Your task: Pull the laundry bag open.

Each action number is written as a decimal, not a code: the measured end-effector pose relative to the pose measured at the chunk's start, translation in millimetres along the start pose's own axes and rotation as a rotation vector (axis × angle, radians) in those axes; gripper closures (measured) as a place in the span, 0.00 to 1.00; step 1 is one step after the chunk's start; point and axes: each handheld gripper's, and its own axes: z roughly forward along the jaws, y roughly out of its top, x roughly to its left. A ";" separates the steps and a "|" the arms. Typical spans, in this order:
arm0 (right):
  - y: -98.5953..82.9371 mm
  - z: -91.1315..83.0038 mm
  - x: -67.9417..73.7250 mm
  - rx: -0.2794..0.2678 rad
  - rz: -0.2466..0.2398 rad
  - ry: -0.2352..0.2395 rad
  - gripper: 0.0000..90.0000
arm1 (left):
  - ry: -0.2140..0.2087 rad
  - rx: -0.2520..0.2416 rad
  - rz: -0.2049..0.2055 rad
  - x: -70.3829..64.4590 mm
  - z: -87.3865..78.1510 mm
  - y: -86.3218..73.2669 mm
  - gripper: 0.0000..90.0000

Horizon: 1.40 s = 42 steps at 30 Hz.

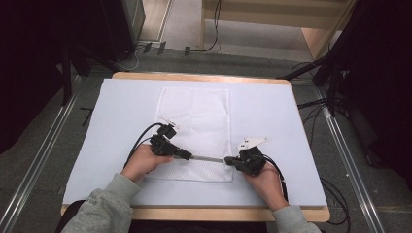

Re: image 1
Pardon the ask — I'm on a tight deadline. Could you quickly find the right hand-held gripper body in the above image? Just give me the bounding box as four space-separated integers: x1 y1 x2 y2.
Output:
236 137 269 178

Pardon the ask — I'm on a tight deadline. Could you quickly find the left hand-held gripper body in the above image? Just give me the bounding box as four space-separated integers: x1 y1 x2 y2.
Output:
149 116 183 158

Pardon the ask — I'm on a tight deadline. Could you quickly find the white mesh laundry bag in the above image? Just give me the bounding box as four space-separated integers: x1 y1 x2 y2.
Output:
147 85 235 183

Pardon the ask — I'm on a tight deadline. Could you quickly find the person's right hand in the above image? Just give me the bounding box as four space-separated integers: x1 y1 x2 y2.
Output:
243 161 287 201

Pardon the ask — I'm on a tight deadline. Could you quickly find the person's left hand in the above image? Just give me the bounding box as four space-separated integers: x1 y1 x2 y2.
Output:
120 144 175 184

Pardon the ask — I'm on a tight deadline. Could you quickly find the white table mat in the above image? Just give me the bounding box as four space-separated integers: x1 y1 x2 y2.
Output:
62 78 328 209

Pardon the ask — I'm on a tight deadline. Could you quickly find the wooden table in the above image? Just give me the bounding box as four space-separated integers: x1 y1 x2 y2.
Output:
60 71 331 223

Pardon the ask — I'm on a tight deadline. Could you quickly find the black tripod stand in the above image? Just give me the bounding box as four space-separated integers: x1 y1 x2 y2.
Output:
276 52 346 118

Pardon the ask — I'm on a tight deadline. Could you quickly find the black metal stand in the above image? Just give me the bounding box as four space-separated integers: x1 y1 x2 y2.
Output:
60 45 75 107

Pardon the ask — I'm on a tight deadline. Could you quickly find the dark cabinet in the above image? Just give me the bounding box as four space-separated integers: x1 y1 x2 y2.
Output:
98 0 147 63

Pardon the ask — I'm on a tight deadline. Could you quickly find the light wooden furniture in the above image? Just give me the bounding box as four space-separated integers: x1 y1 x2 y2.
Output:
199 0 358 61

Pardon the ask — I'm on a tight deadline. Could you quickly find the black curtain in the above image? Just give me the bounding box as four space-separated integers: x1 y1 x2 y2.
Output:
334 0 412 183
0 0 110 154

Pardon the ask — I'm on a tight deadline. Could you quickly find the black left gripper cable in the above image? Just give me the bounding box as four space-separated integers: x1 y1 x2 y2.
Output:
123 122 165 169

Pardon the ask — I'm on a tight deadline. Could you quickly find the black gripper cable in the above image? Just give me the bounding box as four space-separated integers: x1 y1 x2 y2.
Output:
262 153 290 202
123 122 165 169

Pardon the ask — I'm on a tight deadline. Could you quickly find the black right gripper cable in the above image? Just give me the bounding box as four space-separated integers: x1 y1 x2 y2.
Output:
262 153 290 202

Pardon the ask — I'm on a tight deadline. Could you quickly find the black floor cables bundle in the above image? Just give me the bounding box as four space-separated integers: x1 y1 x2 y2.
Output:
296 96 328 148

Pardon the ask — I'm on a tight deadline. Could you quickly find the white floor cable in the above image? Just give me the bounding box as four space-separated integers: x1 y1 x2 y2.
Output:
121 45 146 72

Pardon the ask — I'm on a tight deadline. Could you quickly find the black looped floor cable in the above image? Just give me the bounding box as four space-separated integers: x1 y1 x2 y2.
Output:
320 176 352 226

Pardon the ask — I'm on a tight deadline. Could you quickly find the metal floor rail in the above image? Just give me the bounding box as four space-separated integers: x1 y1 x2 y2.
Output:
314 86 387 233
0 92 80 233

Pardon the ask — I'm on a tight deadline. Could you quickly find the black hanging cable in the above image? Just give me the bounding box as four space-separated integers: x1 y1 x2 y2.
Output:
189 0 223 53

